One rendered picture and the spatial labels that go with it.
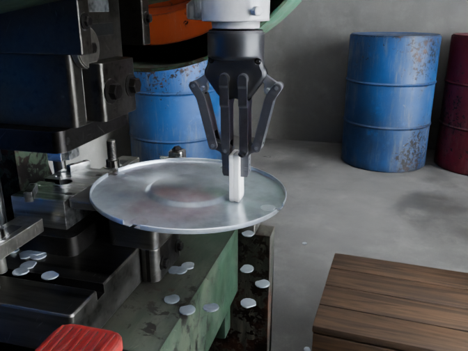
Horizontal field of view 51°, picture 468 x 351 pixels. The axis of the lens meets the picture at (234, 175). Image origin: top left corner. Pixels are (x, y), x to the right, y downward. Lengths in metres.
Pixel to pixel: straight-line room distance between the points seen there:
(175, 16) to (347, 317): 0.78
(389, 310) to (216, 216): 0.73
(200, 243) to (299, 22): 3.22
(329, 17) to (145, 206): 3.38
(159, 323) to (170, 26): 0.61
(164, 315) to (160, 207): 0.15
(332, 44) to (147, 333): 3.46
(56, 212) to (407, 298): 0.91
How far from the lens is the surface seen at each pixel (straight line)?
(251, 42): 0.63
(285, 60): 4.02
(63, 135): 0.69
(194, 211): 0.67
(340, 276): 1.40
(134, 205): 0.69
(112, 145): 0.95
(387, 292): 1.36
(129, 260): 0.73
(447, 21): 3.98
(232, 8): 0.62
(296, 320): 1.82
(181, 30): 1.05
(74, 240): 0.75
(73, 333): 0.50
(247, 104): 0.66
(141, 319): 0.71
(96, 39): 0.72
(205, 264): 0.82
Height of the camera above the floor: 1.05
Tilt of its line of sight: 19 degrees down
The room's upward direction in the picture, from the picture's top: straight up
